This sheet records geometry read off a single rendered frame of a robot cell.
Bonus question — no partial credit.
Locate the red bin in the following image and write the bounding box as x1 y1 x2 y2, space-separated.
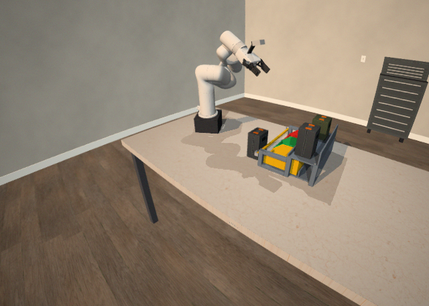
286 130 298 138

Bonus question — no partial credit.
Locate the green open bin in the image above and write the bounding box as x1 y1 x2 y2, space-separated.
274 136 297 148

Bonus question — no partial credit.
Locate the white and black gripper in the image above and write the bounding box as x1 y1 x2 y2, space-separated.
235 45 270 76

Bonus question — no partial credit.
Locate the grey metal shelf rack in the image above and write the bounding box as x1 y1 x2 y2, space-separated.
255 124 338 187

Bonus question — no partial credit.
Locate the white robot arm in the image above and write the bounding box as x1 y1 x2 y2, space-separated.
195 31 265 118

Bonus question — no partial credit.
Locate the yellow open bin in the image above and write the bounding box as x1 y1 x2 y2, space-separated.
263 144 304 175

